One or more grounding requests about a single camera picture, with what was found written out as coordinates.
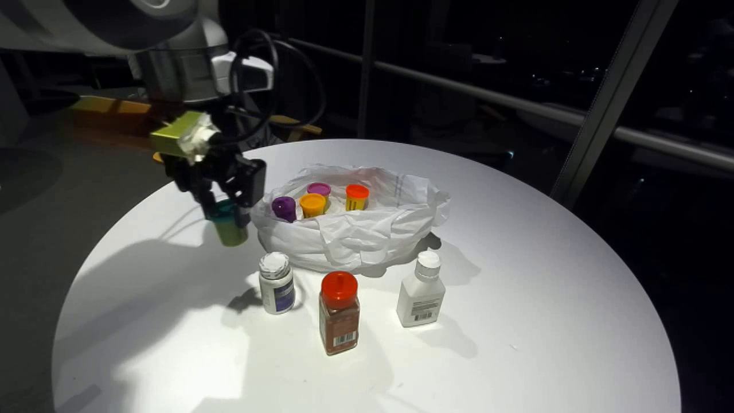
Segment white plastic bag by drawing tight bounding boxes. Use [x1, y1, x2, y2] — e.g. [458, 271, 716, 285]
[249, 165, 450, 274]

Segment magenta lid container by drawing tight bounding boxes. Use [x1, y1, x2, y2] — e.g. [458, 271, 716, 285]
[307, 181, 330, 198]

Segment white square bottle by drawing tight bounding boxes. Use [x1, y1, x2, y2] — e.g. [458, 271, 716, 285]
[397, 249, 445, 329]

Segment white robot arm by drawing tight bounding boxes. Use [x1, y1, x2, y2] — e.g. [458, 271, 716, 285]
[0, 0, 277, 224]

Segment metal railing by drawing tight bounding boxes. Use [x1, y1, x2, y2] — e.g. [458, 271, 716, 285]
[288, 34, 734, 171]

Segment white round pill bottle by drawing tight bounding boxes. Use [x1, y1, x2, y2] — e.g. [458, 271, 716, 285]
[260, 253, 296, 314]

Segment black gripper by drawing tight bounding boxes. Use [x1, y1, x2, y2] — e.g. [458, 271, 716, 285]
[163, 135, 267, 223]

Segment orange lid yellow cup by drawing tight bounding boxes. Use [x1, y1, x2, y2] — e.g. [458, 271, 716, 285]
[345, 183, 370, 212]

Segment red lid spice jar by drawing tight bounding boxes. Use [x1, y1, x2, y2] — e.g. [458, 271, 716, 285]
[319, 271, 359, 356]

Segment yellow lid container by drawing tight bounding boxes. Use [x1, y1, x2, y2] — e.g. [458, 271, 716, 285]
[299, 192, 330, 218]

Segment purple bottle with holes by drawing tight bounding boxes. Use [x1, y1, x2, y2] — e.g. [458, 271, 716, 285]
[271, 198, 296, 223]

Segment teal lid green cup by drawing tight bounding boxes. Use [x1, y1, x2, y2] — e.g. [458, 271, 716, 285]
[211, 201, 248, 245]

